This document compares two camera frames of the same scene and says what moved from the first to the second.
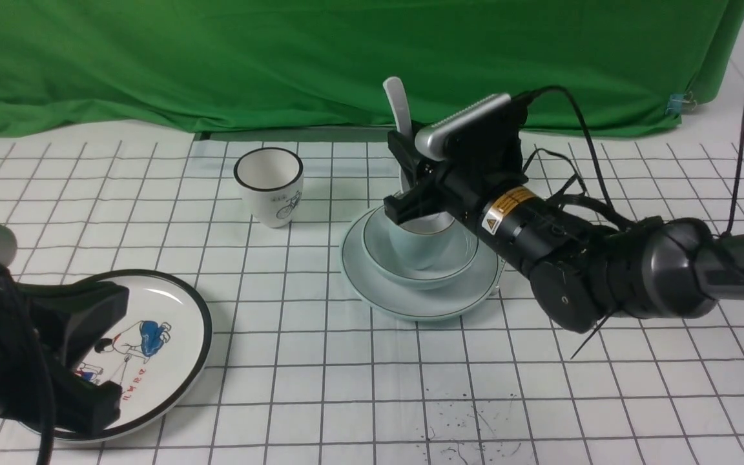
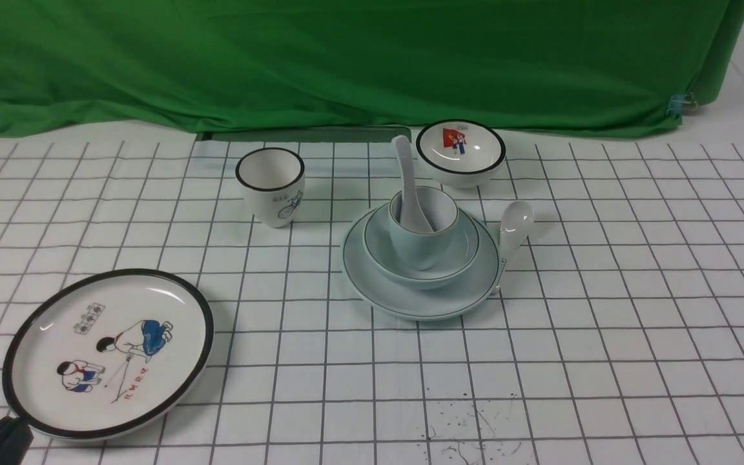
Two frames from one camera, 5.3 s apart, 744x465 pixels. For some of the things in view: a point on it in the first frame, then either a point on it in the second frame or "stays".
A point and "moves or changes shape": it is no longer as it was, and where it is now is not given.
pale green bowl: x=382 y=247 stays
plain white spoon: x=402 y=117 moves or changes shape
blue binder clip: x=678 y=102 stays
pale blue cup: x=427 y=243 stays
